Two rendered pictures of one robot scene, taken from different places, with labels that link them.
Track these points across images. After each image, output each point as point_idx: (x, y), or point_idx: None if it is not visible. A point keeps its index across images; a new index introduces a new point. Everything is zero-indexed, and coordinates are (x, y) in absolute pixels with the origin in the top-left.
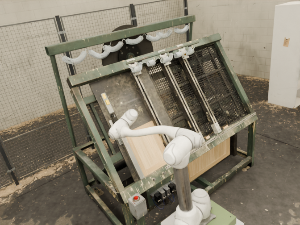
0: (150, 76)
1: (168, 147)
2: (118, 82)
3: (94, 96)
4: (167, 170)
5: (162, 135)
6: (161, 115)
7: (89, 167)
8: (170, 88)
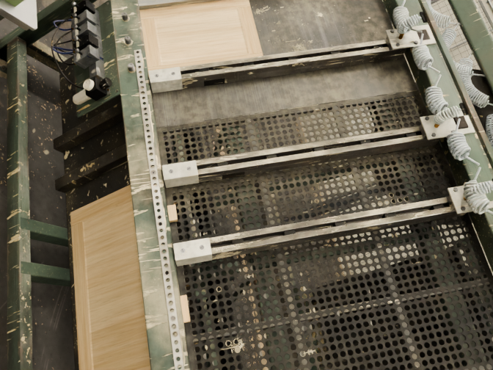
0: (386, 98)
1: None
2: (370, 21)
3: None
4: (130, 53)
5: (218, 62)
6: (273, 93)
7: None
8: None
